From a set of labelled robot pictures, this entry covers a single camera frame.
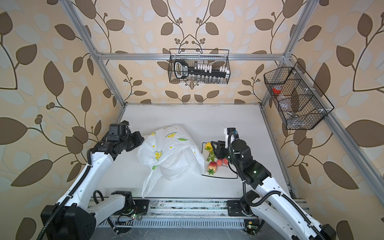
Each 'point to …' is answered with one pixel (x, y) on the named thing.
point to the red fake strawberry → (212, 167)
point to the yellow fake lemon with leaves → (208, 147)
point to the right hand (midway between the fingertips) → (216, 143)
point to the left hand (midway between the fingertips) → (145, 136)
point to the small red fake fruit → (226, 161)
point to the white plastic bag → (170, 151)
